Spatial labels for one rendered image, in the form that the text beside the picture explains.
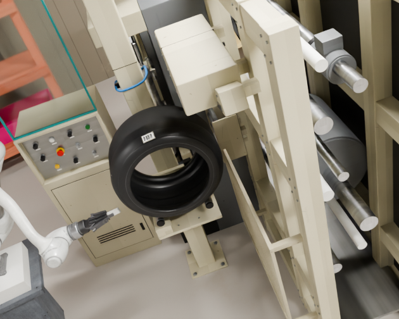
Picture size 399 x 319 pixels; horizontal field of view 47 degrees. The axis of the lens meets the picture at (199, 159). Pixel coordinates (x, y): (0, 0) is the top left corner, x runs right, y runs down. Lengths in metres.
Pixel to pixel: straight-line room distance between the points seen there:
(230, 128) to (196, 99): 0.82
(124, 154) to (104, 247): 1.53
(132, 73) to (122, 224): 1.42
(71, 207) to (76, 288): 0.71
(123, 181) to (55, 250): 0.50
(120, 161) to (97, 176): 0.97
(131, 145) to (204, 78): 0.58
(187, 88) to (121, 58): 0.66
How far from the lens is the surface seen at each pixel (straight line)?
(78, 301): 3.66
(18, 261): 3.08
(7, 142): 5.30
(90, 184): 3.22
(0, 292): 2.98
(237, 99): 1.74
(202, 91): 1.80
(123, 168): 2.23
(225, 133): 2.61
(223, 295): 3.24
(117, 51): 2.36
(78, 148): 3.11
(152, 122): 2.22
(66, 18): 6.02
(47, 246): 2.47
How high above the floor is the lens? 2.62
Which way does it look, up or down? 38 degrees down
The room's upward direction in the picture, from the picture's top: 19 degrees counter-clockwise
